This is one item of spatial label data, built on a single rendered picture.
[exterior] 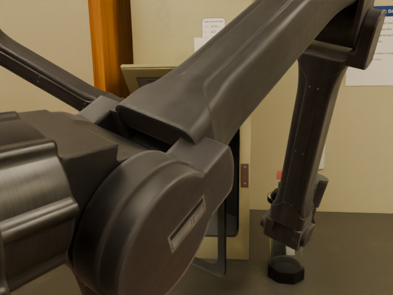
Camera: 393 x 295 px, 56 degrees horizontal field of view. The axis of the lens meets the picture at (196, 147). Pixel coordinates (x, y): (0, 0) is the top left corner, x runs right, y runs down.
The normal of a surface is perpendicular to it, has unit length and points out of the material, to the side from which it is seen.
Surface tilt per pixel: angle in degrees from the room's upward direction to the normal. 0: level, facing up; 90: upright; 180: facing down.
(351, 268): 0
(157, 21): 90
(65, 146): 14
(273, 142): 90
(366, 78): 90
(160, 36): 90
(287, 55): 107
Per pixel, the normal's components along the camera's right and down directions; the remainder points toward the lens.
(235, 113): 0.85, 0.25
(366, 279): -0.02, -0.98
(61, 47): -0.11, 0.22
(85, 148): 0.19, -0.92
